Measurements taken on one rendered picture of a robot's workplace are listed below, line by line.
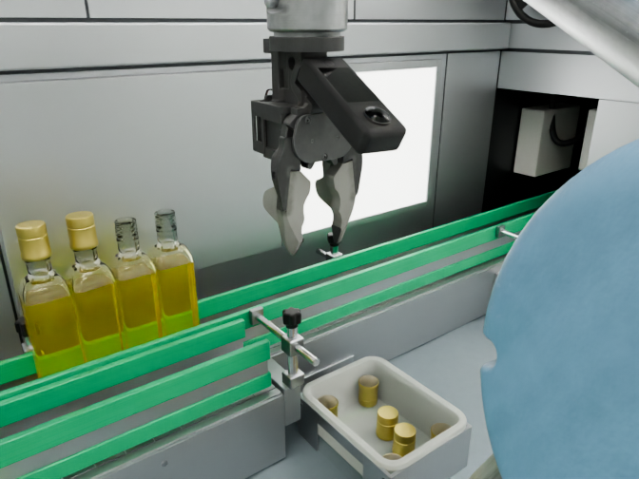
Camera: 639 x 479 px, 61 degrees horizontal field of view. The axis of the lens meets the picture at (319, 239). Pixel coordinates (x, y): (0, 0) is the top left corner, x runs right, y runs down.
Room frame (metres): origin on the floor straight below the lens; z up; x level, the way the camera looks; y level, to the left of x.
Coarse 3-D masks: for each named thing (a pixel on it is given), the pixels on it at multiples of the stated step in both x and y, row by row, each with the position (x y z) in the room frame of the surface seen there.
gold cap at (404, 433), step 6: (396, 426) 0.67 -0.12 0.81; (402, 426) 0.67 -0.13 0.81; (408, 426) 0.67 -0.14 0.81; (396, 432) 0.66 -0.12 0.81; (402, 432) 0.66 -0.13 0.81; (408, 432) 0.66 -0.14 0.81; (414, 432) 0.66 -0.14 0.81; (396, 438) 0.65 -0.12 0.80; (402, 438) 0.65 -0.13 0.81; (408, 438) 0.65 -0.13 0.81; (414, 438) 0.65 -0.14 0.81; (396, 444) 0.65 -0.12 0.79; (402, 444) 0.65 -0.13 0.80; (408, 444) 0.65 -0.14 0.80; (414, 444) 0.65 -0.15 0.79; (396, 450) 0.65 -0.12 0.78; (402, 450) 0.65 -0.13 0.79; (408, 450) 0.65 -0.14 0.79; (402, 456) 0.65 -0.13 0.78
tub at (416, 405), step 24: (360, 360) 0.81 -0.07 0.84; (384, 360) 0.81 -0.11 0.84; (312, 384) 0.74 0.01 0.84; (336, 384) 0.76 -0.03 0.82; (384, 384) 0.79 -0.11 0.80; (408, 384) 0.75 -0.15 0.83; (360, 408) 0.77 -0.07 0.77; (408, 408) 0.74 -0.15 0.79; (432, 408) 0.70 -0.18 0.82; (456, 408) 0.68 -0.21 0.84; (360, 432) 0.71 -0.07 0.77; (456, 432) 0.63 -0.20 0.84; (408, 456) 0.58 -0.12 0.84
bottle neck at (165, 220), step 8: (160, 216) 0.72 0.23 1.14; (168, 216) 0.73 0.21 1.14; (160, 224) 0.72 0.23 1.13; (168, 224) 0.72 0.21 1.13; (176, 224) 0.74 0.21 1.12; (160, 232) 0.72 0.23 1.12; (168, 232) 0.72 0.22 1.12; (176, 232) 0.74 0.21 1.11; (160, 240) 0.73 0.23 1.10; (168, 240) 0.72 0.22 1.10; (176, 240) 0.73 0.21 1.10
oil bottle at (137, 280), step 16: (144, 256) 0.70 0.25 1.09; (128, 272) 0.67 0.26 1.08; (144, 272) 0.68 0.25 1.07; (128, 288) 0.67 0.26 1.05; (144, 288) 0.68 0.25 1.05; (128, 304) 0.67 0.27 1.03; (144, 304) 0.68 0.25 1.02; (160, 304) 0.70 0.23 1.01; (128, 320) 0.67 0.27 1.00; (144, 320) 0.68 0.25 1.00; (160, 320) 0.69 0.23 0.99; (128, 336) 0.67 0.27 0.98; (144, 336) 0.68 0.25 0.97; (160, 336) 0.69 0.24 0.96
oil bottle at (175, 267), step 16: (160, 256) 0.71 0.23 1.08; (176, 256) 0.72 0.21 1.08; (160, 272) 0.70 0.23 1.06; (176, 272) 0.71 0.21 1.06; (192, 272) 0.73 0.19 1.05; (160, 288) 0.70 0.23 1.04; (176, 288) 0.71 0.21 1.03; (192, 288) 0.73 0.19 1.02; (176, 304) 0.71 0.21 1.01; (192, 304) 0.72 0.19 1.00; (176, 320) 0.71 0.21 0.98; (192, 320) 0.72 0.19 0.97
